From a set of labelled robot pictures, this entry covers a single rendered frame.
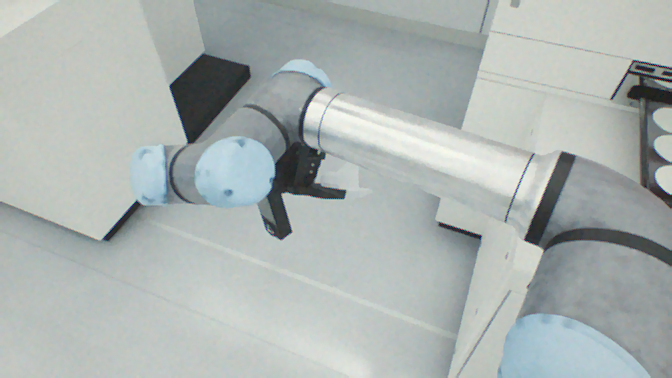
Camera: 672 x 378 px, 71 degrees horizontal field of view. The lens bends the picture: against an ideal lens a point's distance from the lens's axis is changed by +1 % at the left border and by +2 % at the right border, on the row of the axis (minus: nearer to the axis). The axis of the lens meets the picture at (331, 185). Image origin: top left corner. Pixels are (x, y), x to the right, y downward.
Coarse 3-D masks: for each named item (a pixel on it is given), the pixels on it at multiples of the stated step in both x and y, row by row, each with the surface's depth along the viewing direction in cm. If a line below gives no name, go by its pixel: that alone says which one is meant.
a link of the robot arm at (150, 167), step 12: (132, 156) 57; (144, 156) 54; (156, 156) 55; (168, 156) 55; (132, 168) 57; (144, 168) 54; (156, 168) 54; (168, 168) 54; (132, 180) 57; (144, 180) 55; (156, 180) 54; (168, 180) 54; (144, 192) 55; (156, 192) 54; (168, 192) 55; (144, 204) 56; (156, 204) 56; (168, 204) 57; (192, 204) 56
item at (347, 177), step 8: (344, 168) 72; (352, 168) 72; (320, 176) 72; (328, 176) 72; (336, 176) 72; (344, 176) 72; (352, 176) 72; (328, 184) 72; (336, 184) 73; (344, 184) 72; (352, 184) 73; (352, 192) 72; (360, 192) 73; (368, 192) 74
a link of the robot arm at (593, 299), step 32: (544, 256) 40; (576, 256) 37; (608, 256) 35; (640, 256) 35; (544, 288) 37; (576, 288) 35; (608, 288) 34; (640, 288) 33; (544, 320) 34; (576, 320) 33; (608, 320) 32; (640, 320) 32; (512, 352) 35; (544, 352) 33; (576, 352) 31; (608, 352) 31; (640, 352) 31
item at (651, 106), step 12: (648, 108) 119; (660, 108) 119; (648, 120) 116; (648, 132) 113; (660, 132) 113; (648, 144) 111; (648, 156) 108; (660, 156) 108; (648, 168) 106; (648, 180) 104; (660, 192) 101
